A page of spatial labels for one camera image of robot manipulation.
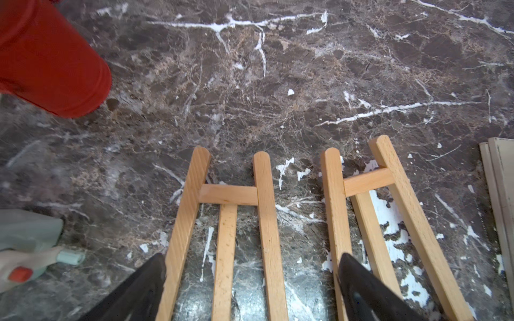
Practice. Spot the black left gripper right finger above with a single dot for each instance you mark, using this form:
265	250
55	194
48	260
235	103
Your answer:
368	298

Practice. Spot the red metal bucket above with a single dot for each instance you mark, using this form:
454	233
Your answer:
47	63

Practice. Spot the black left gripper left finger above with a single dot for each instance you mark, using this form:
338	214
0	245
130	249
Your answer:
137	298

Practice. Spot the white glue bottle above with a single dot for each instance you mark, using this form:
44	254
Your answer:
29	245

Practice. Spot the wooden easel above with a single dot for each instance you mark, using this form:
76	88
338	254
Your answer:
197	191
368	212

